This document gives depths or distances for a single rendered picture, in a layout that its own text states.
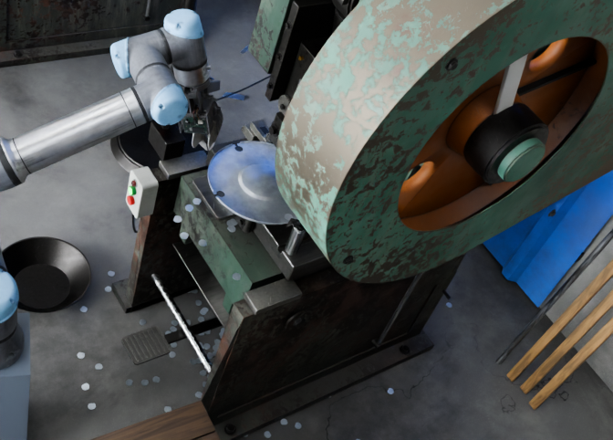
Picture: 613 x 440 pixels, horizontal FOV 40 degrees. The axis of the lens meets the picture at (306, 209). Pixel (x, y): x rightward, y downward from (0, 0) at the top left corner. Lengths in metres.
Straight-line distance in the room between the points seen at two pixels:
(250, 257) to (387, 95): 0.94
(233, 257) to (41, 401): 0.78
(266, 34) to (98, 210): 1.26
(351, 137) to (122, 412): 1.47
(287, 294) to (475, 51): 0.98
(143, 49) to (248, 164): 0.57
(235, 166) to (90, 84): 1.46
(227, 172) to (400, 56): 0.92
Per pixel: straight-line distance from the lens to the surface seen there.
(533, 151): 1.61
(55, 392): 2.62
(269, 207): 2.09
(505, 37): 1.38
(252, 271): 2.13
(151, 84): 1.66
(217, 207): 2.06
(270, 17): 1.98
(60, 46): 3.65
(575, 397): 3.19
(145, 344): 2.53
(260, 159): 2.21
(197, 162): 2.35
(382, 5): 1.37
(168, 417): 2.20
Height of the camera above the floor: 2.28
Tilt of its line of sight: 45 degrees down
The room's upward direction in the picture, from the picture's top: 22 degrees clockwise
